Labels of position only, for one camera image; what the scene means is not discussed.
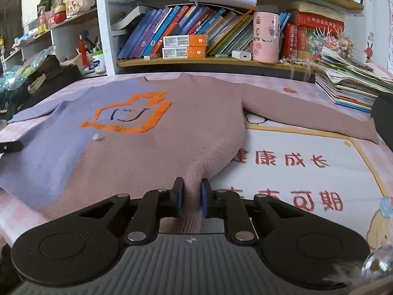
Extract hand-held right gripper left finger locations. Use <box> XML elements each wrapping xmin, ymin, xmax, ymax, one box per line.
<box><xmin>78</xmin><ymin>177</ymin><xmax>186</xmax><ymax>246</ymax></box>

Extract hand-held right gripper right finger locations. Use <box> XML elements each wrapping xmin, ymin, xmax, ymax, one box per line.
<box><xmin>199</xmin><ymin>179</ymin><xmax>303</xmax><ymax>246</ymax></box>

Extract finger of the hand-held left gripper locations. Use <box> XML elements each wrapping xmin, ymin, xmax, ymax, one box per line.
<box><xmin>0</xmin><ymin>141</ymin><xmax>23</xmax><ymax>154</ymax></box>

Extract pink and purple knit sweater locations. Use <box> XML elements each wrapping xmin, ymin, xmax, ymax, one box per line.
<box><xmin>0</xmin><ymin>73</ymin><xmax>380</xmax><ymax>234</ymax></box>

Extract dark green cloth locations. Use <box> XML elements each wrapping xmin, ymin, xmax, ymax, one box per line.
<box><xmin>0</xmin><ymin>88</ymin><xmax>33</xmax><ymax>115</ymax></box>

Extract clear plastic bag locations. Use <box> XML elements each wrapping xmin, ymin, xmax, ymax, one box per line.
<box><xmin>0</xmin><ymin>45</ymin><xmax>57</xmax><ymax>90</ymax></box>

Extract brown leather bag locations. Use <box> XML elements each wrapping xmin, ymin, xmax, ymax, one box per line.
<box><xmin>28</xmin><ymin>55</ymin><xmax>82</xmax><ymax>96</ymax></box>

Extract pink checked cartoon tablecloth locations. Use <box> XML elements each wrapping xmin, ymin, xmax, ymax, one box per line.
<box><xmin>0</xmin><ymin>72</ymin><xmax>393</xmax><ymax>252</ymax></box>

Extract red tassel charm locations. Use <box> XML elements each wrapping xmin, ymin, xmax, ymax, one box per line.
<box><xmin>78</xmin><ymin>35</ymin><xmax>88</xmax><ymax>67</ymax></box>

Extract white lotion bottle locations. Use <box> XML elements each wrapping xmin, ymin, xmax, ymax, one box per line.
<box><xmin>92</xmin><ymin>52</ymin><xmax>107</xmax><ymax>74</ymax></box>

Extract white side shelf unit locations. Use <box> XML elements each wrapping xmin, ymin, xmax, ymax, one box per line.
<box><xmin>0</xmin><ymin>6</ymin><xmax>107</xmax><ymax>78</ymax></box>

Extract wooden bookshelf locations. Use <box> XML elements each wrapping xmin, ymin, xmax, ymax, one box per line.
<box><xmin>95</xmin><ymin>0</ymin><xmax>369</xmax><ymax>77</ymax></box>

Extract red round jar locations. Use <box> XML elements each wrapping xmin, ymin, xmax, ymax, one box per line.
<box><xmin>53</xmin><ymin>5</ymin><xmax>67</xmax><ymax>24</ymax></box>

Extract orange and white carton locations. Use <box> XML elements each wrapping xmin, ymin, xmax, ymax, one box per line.
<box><xmin>163</xmin><ymin>34</ymin><xmax>209</xmax><ymax>49</ymax></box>
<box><xmin>162</xmin><ymin>47</ymin><xmax>207</xmax><ymax>59</ymax></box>

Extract white charger block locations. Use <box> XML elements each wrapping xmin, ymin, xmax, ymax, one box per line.
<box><xmin>231</xmin><ymin>50</ymin><xmax>253</xmax><ymax>61</ymax></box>

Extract grey fur trim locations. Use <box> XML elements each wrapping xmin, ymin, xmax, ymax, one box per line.
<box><xmin>322</xmin><ymin>261</ymin><xmax>363</xmax><ymax>284</ymax></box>

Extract pink printed cylinder tin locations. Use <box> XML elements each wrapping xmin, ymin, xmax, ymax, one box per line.
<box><xmin>252</xmin><ymin>11</ymin><xmax>281</xmax><ymax>64</ymax></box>

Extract row of colourful books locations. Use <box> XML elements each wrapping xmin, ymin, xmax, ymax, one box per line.
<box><xmin>118</xmin><ymin>4</ymin><xmax>292</xmax><ymax>59</ymax></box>

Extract grey paperback book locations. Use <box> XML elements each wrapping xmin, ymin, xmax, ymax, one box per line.
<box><xmin>111</xmin><ymin>4</ymin><xmax>148</xmax><ymax>32</ymax></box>

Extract clear glass ball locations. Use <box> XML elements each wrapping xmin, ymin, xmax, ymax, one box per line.
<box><xmin>360</xmin><ymin>244</ymin><xmax>393</xmax><ymax>279</ymax></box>

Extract stack of magazines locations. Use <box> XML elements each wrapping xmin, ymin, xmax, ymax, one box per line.
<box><xmin>314</xmin><ymin>46</ymin><xmax>393</xmax><ymax>113</ymax></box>

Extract black bag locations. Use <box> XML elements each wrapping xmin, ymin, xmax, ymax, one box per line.
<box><xmin>370</xmin><ymin>92</ymin><xmax>393</xmax><ymax>152</ymax></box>

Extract colourful bead flower ornament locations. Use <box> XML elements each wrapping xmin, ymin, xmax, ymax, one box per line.
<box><xmin>307</xmin><ymin>27</ymin><xmax>354</xmax><ymax>58</ymax></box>

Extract red thick book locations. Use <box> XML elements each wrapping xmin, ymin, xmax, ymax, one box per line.
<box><xmin>290</xmin><ymin>9</ymin><xmax>345</xmax><ymax>35</ymax></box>

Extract pearl bead string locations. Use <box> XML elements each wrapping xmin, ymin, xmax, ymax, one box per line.
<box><xmin>279</xmin><ymin>58</ymin><xmax>311</xmax><ymax>67</ymax></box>

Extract cartoon wall sticker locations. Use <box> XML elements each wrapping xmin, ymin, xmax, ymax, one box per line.
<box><xmin>364</xmin><ymin>32</ymin><xmax>376</xmax><ymax>66</ymax></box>

